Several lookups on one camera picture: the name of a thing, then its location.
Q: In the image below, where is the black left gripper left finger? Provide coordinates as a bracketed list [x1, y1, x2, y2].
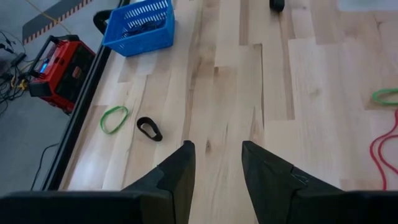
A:
[0, 139, 197, 224]

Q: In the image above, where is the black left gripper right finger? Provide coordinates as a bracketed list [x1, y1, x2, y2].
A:
[241, 140, 398, 224]

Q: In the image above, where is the black wide rubber band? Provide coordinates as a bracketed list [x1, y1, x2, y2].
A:
[136, 116, 164, 142]
[269, 0, 285, 12]

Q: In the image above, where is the green rubber band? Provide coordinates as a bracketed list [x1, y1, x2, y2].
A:
[99, 105, 129, 135]
[372, 88, 398, 106]

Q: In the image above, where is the red rubber band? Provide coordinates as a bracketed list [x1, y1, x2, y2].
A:
[369, 108, 398, 191]

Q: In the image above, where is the blue plastic basket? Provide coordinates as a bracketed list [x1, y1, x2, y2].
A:
[102, 0, 176, 58]

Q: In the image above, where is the red black power station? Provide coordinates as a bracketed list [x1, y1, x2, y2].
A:
[28, 34, 96, 115]

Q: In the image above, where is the black table clamp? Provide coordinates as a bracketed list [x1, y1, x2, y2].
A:
[93, 9, 113, 35]

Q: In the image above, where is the black power cable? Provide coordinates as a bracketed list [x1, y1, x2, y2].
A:
[30, 142, 60, 190]

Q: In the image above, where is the yellow cable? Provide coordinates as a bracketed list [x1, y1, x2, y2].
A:
[24, 0, 72, 35]

